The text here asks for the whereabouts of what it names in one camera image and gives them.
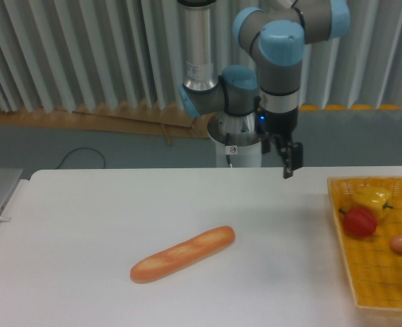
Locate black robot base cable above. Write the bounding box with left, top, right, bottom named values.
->
left=224, top=132, right=234, bottom=168

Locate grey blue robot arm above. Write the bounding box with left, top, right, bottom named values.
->
left=179, top=1, right=350, bottom=178

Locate brown cardboard sheet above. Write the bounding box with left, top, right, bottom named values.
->
left=0, top=100, right=213, bottom=145

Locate yellow woven basket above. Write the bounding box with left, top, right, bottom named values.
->
left=328, top=176, right=402, bottom=315

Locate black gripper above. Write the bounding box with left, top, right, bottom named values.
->
left=257, top=108, right=303, bottom=178

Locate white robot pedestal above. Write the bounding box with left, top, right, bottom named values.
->
left=207, top=112, right=262, bottom=168

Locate red toy bell pepper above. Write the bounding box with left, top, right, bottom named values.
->
left=338, top=207, right=377, bottom=237

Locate yellow toy bell pepper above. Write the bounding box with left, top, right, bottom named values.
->
left=352, top=185, right=394, bottom=220

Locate toy baguette bread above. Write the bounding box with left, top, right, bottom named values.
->
left=130, top=225, right=235, bottom=283

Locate black floor cable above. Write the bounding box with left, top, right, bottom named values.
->
left=52, top=146, right=106, bottom=170

